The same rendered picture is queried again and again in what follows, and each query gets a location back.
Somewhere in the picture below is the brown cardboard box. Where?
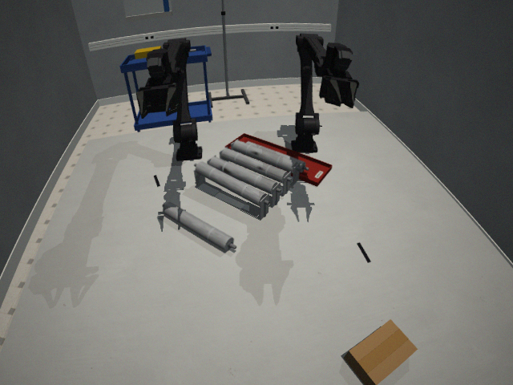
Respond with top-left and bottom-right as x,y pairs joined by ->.
344,320 -> 418,385

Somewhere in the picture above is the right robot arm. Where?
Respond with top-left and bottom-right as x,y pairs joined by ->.
145,38 -> 202,161

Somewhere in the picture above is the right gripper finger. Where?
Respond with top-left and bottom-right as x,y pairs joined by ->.
136,91 -> 148,119
166,87 -> 179,116

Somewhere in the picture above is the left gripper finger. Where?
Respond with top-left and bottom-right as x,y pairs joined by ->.
345,82 -> 357,108
325,79 -> 341,107

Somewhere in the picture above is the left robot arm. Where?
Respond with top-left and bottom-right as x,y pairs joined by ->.
291,34 -> 353,152

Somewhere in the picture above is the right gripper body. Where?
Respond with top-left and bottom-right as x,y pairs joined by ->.
138,84 -> 177,113

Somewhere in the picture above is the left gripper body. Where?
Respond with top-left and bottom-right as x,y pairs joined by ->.
319,75 -> 359,104

